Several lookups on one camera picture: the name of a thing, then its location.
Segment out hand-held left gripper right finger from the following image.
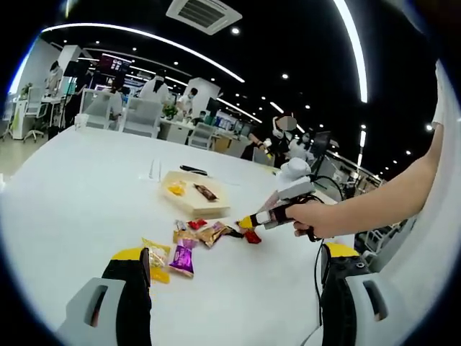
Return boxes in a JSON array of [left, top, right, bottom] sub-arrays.
[[319, 241, 416, 346]]

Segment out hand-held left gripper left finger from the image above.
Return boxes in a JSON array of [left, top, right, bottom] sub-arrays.
[[57, 246, 153, 346]]

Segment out red orange snack packet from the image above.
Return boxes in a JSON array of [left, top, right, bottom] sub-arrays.
[[243, 230, 263, 246]]

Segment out yellow clear snack packet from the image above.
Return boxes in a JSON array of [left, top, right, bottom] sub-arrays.
[[140, 236, 171, 285]]

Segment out brown gold snack packet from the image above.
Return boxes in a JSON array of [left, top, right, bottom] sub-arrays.
[[195, 221, 236, 249]]

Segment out purple snack packet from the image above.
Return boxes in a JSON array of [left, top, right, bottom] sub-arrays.
[[168, 237, 198, 278]]

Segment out dark red chocolate bar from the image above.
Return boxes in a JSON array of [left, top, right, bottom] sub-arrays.
[[193, 182, 220, 203]]

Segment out small gold candy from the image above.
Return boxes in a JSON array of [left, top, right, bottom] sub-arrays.
[[173, 229, 199, 244]]

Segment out cream hexagonal container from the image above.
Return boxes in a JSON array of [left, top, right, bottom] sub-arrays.
[[160, 170, 231, 219]]

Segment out yellow white snack packet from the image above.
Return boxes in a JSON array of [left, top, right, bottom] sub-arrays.
[[166, 182, 187, 198]]

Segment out person's right hand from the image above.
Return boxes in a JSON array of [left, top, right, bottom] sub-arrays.
[[286, 200, 349, 241]]

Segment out black office chair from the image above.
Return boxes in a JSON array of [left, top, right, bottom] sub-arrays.
[[310, 130, 332, 170]]

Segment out black oblong device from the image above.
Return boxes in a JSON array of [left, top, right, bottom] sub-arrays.
[[179, 164, 209, 177]]

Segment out person's white shirt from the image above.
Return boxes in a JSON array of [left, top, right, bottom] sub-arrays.
[[374, 61, 461, 325]]

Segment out white mesh office chair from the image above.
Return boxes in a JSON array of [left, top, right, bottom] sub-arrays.
[[187, 121, 215, 149], [79, 88, 116, 130], [23, 84, 46, 143], [122, 97, 163, 138]]

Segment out long ceiling light strip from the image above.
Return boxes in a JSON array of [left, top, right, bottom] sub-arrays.
[[333, 0, 369, 104], [41, 23, 246, 83]]

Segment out ceiling air conditioner vent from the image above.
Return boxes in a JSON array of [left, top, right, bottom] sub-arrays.
[[165, 0, 243, 36]]

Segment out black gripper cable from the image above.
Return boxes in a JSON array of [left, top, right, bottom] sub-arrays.
[[312, 236, 326, 327]]

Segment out white looped cable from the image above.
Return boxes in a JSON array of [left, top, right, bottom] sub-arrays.
[[148, 158, 164, 181]]

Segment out dark wall display screen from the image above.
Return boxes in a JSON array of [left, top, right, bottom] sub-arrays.
[[99, 53, 133, 73]]

